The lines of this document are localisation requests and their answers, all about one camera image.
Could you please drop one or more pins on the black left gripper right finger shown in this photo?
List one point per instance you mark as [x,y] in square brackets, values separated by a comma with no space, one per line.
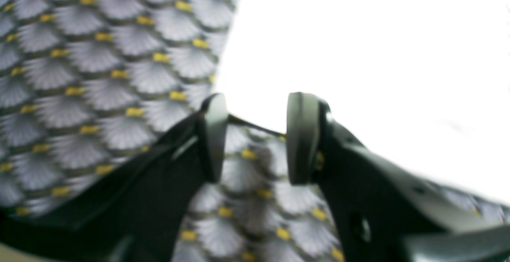
[382,213]

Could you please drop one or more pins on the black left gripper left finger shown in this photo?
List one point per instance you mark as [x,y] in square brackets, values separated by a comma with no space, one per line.
[134,213]

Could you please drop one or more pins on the white printed T-shirt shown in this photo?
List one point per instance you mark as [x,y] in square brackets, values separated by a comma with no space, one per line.
[423,83]

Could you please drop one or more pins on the patterned fan-print tablecloth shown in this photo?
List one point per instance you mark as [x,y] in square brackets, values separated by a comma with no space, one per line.
[88,85]

